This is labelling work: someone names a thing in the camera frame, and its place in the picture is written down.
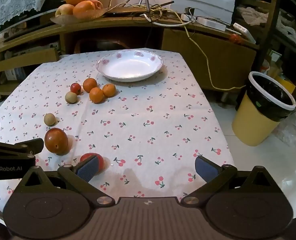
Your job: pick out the cherry print tablecloth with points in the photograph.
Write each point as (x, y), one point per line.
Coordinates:
(143, 135)

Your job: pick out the black bin with white rim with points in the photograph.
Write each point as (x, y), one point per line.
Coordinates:
(252, 123)

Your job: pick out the dark red plum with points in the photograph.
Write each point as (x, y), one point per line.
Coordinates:
(56, 141)

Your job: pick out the dark monitor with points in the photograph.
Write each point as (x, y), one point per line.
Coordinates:
(49, 3)

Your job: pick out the clear plastic bag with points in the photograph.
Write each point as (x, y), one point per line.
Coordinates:
(290, 135)

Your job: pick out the white power strip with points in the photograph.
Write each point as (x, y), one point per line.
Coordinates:
(211, 23)

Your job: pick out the white remote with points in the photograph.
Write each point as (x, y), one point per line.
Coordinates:
(242, 31)

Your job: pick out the large red tomato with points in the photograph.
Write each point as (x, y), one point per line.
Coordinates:
(101, 163)

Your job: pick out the wooden cabinet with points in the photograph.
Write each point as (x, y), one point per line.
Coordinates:
(212, 52)

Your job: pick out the white floral plate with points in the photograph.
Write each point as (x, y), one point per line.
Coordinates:
(130, 66)

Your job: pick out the small stemmed red tomato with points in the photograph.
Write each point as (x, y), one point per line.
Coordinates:
(75, 88)

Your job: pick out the yellow apple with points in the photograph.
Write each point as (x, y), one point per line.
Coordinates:
(63, 10)

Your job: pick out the black trash bag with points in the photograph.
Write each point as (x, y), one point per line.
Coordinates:
(270, 97)

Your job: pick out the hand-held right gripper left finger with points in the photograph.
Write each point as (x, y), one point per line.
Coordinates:
(88, 169)

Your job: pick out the tan longan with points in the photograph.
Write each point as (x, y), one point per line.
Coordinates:
(49, 119)
(71, 97)

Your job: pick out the dark storage shelf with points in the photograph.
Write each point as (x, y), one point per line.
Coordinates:
(275, 10)

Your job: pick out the white lace cloth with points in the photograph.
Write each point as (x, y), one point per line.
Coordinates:
(15, 2)

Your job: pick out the red apple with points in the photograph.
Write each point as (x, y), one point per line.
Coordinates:
(98, 4)

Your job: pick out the small orange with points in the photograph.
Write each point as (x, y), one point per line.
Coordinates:
(96, 95)
(90, 85)
(109, 90)

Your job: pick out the small red ball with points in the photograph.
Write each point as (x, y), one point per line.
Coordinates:
(235, 38)

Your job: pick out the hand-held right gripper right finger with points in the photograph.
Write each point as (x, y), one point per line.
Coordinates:
(205, 170)

